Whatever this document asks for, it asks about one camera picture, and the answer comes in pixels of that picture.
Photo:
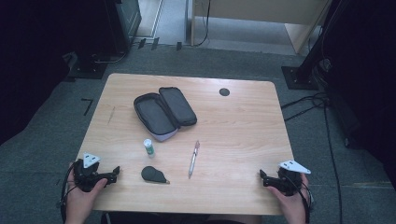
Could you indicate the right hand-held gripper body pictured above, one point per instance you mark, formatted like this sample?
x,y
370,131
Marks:
x,y
288,182

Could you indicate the light wooden desk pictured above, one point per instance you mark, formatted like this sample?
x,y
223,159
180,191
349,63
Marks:
x,y
264,12

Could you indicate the black stand base plate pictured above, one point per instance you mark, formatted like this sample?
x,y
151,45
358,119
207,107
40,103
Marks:
x,y
88,70
297,79

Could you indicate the white and green glue stick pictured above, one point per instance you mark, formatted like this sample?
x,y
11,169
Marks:
x,y
149,147

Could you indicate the black round table grommet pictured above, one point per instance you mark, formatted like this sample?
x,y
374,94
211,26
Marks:
x,y
224,92

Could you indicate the person's left hand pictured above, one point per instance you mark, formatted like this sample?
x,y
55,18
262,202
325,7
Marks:
x,y
81,203

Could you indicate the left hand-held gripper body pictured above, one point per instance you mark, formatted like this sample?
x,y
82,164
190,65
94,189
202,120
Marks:
x,y
88,179

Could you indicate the dark equipment cabinet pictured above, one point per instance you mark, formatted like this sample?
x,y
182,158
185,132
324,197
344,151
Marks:
x,y
124,25

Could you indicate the silver pen with red grip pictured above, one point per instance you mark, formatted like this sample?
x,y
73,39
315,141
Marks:
x,y
193,160

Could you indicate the dark grey eraser pouch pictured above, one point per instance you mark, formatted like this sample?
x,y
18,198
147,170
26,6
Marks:
x,y
151,174

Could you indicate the black pencil case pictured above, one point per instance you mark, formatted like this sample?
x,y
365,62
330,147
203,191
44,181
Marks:
x,y
155,116

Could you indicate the person's right hand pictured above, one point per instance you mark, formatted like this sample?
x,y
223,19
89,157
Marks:
x,y
294,207

